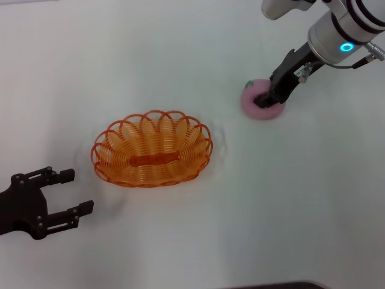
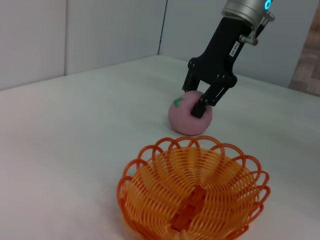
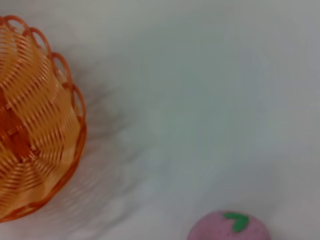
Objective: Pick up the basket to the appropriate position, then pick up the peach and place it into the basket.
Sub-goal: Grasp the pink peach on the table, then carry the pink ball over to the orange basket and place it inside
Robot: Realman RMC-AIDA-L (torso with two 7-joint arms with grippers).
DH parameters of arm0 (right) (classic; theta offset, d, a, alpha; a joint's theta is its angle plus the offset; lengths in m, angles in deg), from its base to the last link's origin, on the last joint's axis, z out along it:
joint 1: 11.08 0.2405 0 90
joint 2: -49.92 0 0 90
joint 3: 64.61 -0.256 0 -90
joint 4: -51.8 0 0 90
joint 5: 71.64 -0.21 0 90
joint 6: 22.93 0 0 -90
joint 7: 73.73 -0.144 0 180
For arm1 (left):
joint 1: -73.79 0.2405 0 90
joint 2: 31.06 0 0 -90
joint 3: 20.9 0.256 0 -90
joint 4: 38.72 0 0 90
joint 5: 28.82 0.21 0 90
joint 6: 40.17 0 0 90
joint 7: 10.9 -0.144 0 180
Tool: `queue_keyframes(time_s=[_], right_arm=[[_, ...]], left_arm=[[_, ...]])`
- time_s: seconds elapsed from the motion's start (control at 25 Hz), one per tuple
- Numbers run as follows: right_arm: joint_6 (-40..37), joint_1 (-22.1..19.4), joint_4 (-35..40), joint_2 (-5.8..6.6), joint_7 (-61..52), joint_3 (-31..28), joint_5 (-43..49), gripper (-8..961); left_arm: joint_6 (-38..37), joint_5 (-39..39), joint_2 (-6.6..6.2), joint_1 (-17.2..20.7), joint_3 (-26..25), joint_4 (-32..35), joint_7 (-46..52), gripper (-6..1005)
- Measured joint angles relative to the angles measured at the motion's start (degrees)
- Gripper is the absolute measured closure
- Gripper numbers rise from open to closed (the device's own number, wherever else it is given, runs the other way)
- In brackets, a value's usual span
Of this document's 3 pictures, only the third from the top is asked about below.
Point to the pink toy peach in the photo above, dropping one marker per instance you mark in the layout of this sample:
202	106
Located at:
215	230

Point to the orange woven plastic basket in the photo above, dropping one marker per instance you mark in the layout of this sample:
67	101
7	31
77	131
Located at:
32	120

